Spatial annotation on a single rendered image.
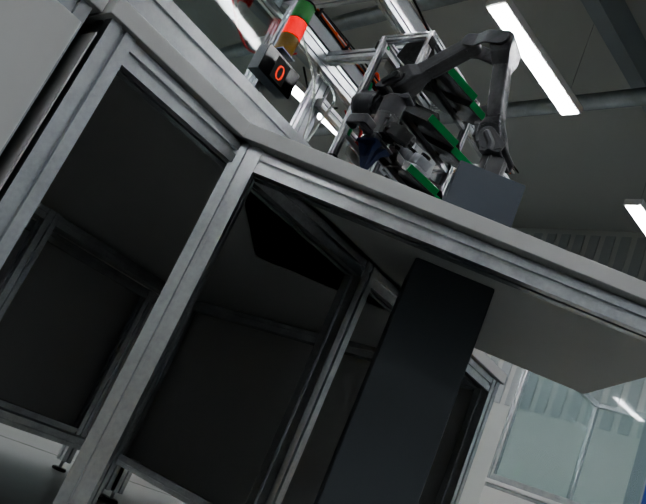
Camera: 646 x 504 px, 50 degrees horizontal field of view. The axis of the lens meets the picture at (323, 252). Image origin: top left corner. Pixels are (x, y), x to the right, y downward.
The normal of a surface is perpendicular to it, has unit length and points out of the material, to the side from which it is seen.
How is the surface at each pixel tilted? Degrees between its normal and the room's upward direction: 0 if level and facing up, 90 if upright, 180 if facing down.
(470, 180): 90
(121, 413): 90
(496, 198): 90
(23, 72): 90
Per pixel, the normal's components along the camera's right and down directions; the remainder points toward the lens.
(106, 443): 0.04, -0.30
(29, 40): 0.75, 0.12
